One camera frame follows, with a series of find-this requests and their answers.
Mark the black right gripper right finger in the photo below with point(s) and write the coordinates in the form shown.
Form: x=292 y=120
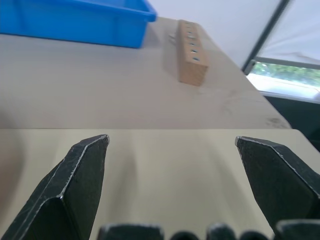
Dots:
x=275 y=180

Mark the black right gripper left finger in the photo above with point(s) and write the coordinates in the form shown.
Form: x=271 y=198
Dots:
x=75 y=185

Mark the dark tent pole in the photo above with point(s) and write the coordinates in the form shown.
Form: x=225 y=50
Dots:
x=265 y=35

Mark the wooden block with holes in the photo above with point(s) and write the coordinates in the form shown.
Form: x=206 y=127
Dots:
x=191 y=55

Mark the white tent canopy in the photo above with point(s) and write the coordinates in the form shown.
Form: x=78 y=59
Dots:
x=250 y=27

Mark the blue plastic bin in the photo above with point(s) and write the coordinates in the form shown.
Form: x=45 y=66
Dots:
x=82 y=21

